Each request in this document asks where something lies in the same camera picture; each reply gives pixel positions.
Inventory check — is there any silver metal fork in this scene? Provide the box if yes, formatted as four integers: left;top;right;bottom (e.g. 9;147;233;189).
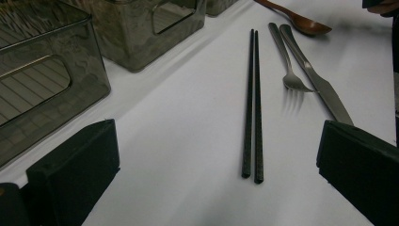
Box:
267;22;315;116

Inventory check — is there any brown wooden spoon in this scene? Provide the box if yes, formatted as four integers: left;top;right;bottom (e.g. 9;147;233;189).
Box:
253;0;333;36

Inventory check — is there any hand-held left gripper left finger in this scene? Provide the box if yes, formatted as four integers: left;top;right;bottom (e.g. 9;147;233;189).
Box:
26;118;120;226

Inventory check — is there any smoky transparent plastic bin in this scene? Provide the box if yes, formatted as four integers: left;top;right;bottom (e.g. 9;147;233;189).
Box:
0;0;112;169
205;0;240;17
62;0;208;73

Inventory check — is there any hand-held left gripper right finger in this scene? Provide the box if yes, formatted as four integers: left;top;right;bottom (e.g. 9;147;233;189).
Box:
315;120;399;226

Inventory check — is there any silver metal knife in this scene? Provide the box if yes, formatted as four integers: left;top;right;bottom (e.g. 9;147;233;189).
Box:
279;24;355;126

